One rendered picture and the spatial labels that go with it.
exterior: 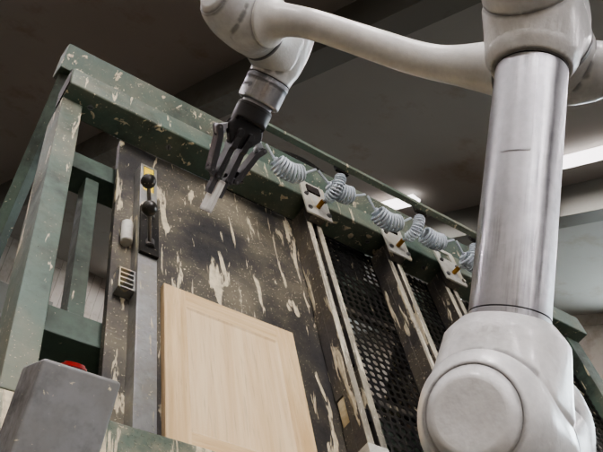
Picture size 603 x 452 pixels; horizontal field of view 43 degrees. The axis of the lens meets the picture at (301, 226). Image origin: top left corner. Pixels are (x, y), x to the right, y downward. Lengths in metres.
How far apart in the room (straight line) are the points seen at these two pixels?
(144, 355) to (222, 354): 0.24
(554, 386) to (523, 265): 0.15
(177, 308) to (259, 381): 0.25
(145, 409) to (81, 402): 0.37
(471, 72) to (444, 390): 0.66
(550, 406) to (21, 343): 0.96
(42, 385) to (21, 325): 0.38
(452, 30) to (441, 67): 4.18
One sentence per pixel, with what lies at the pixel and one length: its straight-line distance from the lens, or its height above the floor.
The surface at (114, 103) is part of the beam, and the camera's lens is 2.29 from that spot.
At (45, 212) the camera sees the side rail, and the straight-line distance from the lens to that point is 1.80.
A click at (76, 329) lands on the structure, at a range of 1.69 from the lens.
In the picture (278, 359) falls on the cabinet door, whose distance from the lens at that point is 1.89.
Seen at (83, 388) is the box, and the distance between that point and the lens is 1.16.
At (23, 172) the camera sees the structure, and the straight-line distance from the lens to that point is 2.69.
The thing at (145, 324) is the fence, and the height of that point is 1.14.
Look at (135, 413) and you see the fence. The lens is 1.50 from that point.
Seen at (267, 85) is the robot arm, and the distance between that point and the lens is 1.54.
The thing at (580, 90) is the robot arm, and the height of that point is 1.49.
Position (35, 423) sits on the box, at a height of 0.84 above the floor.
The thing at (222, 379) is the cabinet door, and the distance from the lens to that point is 1.72.
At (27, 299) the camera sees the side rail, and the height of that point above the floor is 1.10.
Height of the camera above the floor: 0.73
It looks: 24 degrees up
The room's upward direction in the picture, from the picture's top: 13 degrees clockwise
